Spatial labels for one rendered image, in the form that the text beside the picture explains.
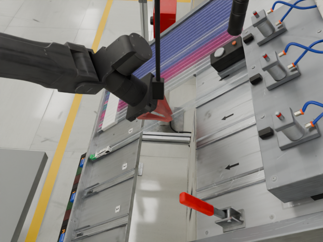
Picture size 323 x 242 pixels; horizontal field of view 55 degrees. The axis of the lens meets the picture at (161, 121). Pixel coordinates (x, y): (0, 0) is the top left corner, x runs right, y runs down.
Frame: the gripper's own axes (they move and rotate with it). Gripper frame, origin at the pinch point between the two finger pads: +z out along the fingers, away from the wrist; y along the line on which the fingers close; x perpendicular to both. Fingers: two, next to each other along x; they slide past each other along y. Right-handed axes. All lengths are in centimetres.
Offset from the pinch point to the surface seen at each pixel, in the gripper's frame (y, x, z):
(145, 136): 38, 53, 36
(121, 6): 204, 106, 33
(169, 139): 38, 45, 44
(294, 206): -26.7, -23.6, 2.2
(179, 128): 68, 64, 70
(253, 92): -9.6, -23.1, -3.6
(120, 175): -9.4, 16.0, 0.8
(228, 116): -6.4, -14.5, 2.1
